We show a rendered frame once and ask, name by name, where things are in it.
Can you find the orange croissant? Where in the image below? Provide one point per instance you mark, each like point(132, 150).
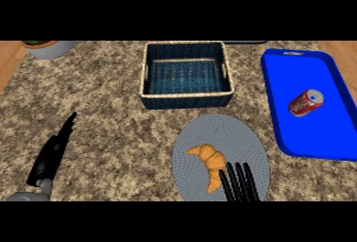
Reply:
point(210, 162)

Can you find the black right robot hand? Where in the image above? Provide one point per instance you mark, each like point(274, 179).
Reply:
point(238, 184)

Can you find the grey oval placemat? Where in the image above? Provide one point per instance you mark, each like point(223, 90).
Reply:
point(220, 157)

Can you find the blue wicker basket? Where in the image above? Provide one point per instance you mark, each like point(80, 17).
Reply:
point(187, 75)

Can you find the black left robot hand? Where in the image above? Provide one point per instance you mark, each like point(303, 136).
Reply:
point(48, 155)

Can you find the red soda can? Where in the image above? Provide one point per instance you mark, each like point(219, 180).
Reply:
point(306, 103)

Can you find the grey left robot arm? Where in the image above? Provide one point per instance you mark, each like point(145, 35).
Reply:
point(33, 193)

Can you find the blue tray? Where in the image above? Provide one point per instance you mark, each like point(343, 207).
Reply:
point(310, 105)

